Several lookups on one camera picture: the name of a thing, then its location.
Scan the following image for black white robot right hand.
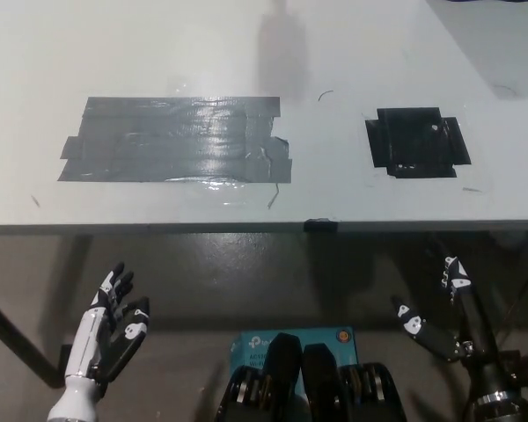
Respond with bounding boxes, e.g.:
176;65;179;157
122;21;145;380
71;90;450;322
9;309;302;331
391;255;512;399

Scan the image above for black table leg bar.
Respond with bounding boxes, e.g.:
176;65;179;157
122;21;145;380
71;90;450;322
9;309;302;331
0;289;58;390

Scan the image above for grey duct tape patch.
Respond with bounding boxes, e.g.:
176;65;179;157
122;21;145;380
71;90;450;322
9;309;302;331
56;95;294;185

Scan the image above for black tape square patch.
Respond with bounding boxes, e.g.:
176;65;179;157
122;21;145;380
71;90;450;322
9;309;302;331
363;106;473;179

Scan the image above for small black tape strip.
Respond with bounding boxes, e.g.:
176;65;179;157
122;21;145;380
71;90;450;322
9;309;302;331
303;216;339;233

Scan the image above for black robot torso blocks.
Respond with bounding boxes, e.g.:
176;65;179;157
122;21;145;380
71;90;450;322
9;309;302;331
217;332;408;422

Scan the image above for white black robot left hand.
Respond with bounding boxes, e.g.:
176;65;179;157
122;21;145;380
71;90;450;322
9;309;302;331
64;262;151;383

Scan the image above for teal router cardboard box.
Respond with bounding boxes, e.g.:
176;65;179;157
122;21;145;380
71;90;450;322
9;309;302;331
228;325;357;397

